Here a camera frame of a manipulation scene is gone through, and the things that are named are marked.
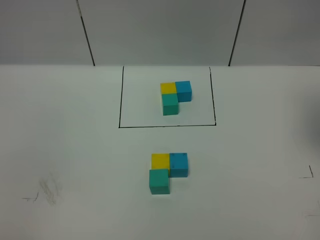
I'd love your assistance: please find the green template block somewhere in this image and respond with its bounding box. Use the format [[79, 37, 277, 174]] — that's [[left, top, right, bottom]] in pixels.
[[161, 93, 179, 116]]

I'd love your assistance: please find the yellow template block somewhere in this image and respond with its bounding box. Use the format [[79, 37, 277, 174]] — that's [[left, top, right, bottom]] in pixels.
[[160, 82, 177, 95]]

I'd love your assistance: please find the blue template block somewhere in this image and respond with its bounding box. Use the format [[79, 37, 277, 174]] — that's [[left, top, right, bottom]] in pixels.
[[175, 81, 192, 103]]

